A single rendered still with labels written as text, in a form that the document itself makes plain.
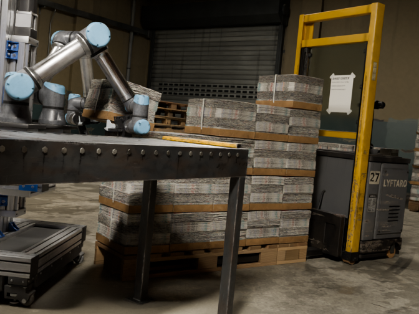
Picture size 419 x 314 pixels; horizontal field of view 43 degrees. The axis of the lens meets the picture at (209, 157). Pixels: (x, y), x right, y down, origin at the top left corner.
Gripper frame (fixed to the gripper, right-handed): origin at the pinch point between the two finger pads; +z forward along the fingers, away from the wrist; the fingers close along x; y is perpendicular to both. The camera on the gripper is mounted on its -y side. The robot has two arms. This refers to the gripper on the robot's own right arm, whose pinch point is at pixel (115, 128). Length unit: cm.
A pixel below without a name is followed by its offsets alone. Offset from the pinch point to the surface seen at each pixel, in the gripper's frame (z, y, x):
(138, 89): -0.8, 19.1, -16.0
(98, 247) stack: 29, -73, 8
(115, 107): -0.1, 10.9, -1.6
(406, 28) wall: 308, 54, -676
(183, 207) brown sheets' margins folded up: -5, -52, -34
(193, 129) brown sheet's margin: 23, -12, -64
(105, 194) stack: 22.0, -40.0, 1.4
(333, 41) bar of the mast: 19, 36, -192
